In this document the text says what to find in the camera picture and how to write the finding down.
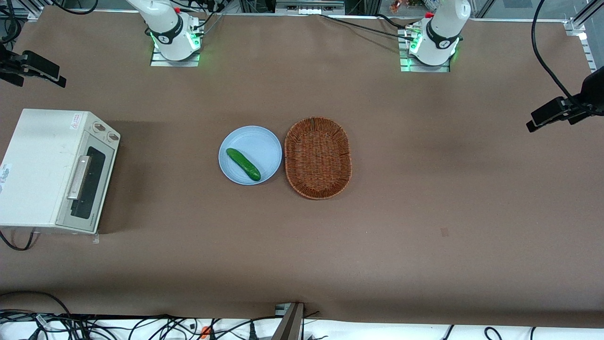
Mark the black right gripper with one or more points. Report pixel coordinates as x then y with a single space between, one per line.
5 64

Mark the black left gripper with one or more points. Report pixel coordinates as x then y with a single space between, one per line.
591 92

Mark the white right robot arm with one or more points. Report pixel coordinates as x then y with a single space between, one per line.
165 28

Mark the white toaster oven body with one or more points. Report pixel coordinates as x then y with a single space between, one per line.
33 156

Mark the round oven knob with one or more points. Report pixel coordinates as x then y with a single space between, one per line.
99 127
113 137

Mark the pink warning sticker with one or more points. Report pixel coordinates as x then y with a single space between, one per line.
76 120

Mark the barcode label sticker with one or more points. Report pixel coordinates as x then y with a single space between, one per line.
4 174

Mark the brown table cover sheet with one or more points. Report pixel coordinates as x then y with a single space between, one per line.
424 236

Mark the green cucumber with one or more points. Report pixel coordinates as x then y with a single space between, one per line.
243 164

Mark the light blue round plate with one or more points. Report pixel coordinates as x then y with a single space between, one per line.
259 146

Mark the brown wicker basket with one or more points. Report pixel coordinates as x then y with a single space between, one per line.
318 158

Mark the grey power strip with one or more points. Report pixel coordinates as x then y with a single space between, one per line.
309 7

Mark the aluminium frame corner bracket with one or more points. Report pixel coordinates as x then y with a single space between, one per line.
574 27

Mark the grey camera stand post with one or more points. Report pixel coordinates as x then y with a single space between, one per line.
289 326

